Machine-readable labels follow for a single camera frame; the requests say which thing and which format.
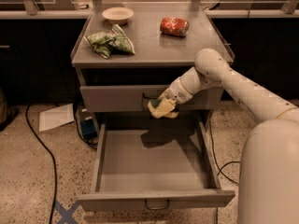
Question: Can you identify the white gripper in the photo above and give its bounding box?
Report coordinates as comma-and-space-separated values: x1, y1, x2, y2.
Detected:
149, 77, 194, 119

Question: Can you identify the green yellow sponge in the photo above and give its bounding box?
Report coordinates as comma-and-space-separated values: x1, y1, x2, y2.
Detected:
147, 98, 180, 119

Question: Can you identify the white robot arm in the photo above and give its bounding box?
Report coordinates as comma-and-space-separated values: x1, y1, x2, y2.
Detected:
148, 49, 299, 224

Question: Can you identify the closed grey top drawer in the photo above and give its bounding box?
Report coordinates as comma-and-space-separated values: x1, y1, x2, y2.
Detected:
80, 85, 223, 112

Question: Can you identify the open grey middle drawer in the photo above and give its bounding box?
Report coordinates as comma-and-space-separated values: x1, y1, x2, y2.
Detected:
79, 120, 235, 212

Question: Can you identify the grey metal drawer cabinet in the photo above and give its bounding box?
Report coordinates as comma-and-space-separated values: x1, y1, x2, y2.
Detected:
70, 1, 235, 135

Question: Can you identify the blue power box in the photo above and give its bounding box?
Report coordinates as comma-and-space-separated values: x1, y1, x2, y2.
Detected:
79, 108, 97, 139

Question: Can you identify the green chip bag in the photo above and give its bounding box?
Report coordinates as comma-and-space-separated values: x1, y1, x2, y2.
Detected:
84, 24, 135, 59

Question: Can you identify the crushed orange soda can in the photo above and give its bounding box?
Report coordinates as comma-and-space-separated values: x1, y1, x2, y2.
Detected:
160, 17, 190, 37

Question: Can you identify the white bowl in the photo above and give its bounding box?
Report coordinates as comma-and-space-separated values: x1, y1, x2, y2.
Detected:
102, 7, 134, 25

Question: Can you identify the white paper sheet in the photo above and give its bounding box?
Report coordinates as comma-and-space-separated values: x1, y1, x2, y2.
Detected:
39, 104, 74, 132

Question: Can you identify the blue tape cross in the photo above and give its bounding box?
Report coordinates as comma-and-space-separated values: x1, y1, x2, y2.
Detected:
55, 201, 79, 224

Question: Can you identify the black top drawer handle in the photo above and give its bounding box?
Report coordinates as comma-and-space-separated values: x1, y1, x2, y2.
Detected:
142, 92, 160, 100

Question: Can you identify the black drawer handle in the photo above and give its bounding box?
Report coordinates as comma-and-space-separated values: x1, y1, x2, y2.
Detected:
142, 92, 160, 100
144, 200, 170, 211

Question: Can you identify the black cable right floor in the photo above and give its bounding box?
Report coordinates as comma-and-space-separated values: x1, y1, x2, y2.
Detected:
207, 121, 241, 185

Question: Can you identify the black cable floor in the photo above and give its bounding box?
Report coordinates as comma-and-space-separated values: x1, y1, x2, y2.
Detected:
24, 103, 59, 224
207, 121, 241, 185

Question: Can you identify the black middle drawer handle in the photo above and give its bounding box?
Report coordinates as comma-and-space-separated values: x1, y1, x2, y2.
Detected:
144, 200, 170, 211

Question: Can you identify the black cable left floor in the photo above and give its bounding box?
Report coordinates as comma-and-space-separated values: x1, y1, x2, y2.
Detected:
24, 103, 59, 224

